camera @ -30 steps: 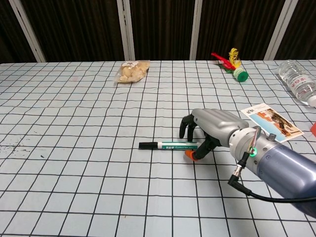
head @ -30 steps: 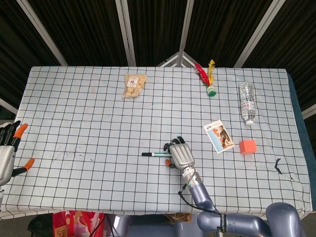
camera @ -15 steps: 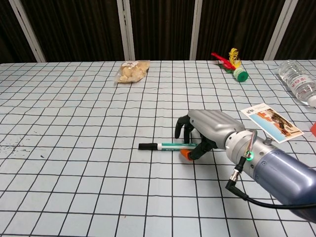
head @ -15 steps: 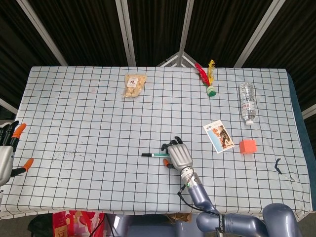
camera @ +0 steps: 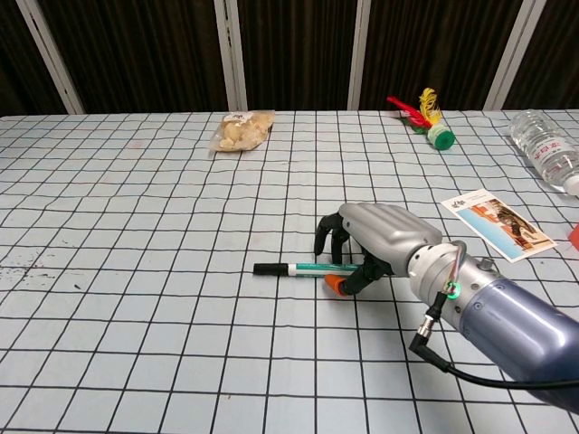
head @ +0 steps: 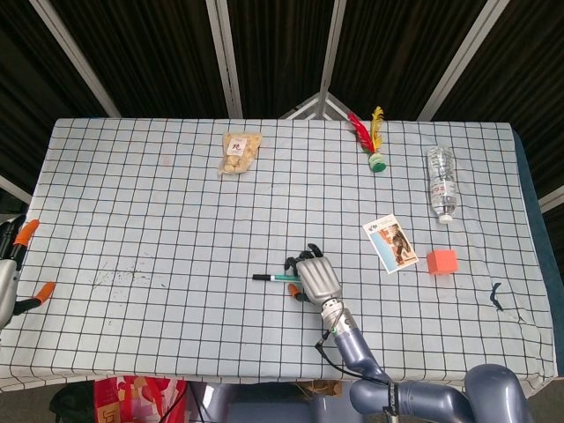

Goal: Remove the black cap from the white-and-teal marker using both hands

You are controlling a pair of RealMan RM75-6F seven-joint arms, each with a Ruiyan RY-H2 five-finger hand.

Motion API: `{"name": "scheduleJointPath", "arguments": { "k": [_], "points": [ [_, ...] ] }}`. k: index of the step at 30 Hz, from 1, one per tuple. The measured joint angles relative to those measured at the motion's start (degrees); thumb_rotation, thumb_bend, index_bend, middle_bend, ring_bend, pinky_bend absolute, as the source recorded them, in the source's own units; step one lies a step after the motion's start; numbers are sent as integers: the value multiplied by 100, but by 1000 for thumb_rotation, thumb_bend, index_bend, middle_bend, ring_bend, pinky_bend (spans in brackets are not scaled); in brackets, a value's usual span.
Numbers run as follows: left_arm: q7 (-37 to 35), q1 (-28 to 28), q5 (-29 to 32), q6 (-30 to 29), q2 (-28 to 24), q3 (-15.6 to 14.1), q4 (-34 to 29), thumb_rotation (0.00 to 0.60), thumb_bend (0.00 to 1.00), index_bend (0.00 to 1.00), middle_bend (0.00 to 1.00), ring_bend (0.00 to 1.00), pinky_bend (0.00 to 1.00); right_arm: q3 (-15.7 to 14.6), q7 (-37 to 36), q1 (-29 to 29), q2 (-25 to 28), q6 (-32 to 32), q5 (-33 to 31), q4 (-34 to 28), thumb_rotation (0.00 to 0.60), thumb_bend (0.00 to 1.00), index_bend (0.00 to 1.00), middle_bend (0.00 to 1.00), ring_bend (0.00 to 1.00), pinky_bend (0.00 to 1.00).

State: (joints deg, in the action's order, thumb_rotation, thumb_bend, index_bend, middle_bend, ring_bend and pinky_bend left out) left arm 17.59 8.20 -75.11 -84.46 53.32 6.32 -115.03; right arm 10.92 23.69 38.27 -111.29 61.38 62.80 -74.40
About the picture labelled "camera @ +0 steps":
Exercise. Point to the white metal partition post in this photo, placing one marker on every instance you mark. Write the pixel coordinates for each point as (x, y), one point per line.
(361, 54)
(230, 54)
(511, 54)
(50, 59)

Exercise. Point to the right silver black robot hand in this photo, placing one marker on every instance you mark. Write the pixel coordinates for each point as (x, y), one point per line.
(389, 235)

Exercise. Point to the clear plastic water bottle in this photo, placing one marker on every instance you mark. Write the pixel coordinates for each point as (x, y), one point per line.
(545, 149)

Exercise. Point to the clear bag of beige snacks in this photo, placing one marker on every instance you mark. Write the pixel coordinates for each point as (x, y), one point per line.
(240, 131)

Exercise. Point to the orange foam cube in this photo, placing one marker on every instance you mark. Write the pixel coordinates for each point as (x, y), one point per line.
(574, 237)

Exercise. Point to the red yellow feather shuttlecock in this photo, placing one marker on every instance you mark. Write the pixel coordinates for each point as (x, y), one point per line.
(439, 135)

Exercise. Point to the white black checkered tablecloth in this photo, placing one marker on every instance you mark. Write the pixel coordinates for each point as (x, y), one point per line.
(158, 271)

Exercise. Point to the printed picture card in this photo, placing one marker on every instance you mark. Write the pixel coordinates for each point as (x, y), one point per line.
(493, 223)

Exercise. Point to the right blue grey robot arm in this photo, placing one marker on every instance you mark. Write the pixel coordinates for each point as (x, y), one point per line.
(520, 325)

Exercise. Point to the black marker cap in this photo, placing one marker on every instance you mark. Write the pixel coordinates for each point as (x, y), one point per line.
(270, 269)

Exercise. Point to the green white marker body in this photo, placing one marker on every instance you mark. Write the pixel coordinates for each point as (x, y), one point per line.
(312, 269)

